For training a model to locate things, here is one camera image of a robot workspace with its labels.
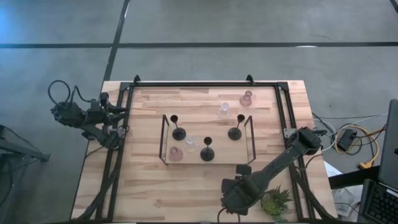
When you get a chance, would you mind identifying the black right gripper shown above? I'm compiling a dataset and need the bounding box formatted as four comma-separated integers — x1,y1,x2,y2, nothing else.
220,177,251,216

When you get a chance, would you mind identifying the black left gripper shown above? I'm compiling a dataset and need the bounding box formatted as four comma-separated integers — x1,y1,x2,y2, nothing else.
90,106,129,126

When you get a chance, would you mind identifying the clear ribbed glass candle holder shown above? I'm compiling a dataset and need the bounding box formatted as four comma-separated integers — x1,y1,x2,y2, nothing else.
184,136,198,152
217,101,231,119

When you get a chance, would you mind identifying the pink ribbed glass candle holder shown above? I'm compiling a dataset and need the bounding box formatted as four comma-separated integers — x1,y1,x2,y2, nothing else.
169,146,184,162
239,90,253,108

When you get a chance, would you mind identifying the potted green succulent plant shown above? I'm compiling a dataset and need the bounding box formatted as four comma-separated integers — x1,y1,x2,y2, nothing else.
260,185,294,223

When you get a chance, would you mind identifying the black metal candlestick holder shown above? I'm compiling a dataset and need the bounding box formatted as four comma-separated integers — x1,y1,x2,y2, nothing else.
170,114,187,141
200,136,216,162
227,113,246,141

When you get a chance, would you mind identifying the white paper sheet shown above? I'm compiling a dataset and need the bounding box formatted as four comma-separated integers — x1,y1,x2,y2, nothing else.
323,161,345,179

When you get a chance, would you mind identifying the dark mesh bin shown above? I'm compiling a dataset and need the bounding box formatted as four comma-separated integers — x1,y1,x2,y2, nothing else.
0,124,50,224

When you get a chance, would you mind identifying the clear plastic bag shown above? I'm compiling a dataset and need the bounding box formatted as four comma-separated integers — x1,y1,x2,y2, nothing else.
331,186,363,218

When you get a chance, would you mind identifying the black desk bar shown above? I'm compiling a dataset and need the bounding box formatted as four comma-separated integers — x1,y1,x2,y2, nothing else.
328,166,382,190

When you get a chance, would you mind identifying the black power adapter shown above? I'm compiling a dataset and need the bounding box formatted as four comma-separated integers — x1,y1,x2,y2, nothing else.
337,128,358,152

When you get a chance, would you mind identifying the dark grey laptop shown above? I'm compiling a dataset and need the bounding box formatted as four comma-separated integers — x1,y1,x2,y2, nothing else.
357,98,398,224

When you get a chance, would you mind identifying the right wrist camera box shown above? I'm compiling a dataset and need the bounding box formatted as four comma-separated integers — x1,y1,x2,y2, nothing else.
235,164,252,176

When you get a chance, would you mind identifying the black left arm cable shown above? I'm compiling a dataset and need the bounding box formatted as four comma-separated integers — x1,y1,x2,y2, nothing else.
47,80,94,105

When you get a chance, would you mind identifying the black aluminium table frame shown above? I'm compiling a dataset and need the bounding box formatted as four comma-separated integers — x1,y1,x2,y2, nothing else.
74,74,338,222

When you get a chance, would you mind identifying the grey metal frame leg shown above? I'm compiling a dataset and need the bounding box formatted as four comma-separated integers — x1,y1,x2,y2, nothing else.
0,136,50,162

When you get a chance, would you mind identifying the white cable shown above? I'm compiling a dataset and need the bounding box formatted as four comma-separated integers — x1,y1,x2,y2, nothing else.
312,113,389,153

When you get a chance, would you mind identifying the yellow cable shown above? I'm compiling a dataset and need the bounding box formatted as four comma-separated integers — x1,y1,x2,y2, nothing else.
334,123,380,170

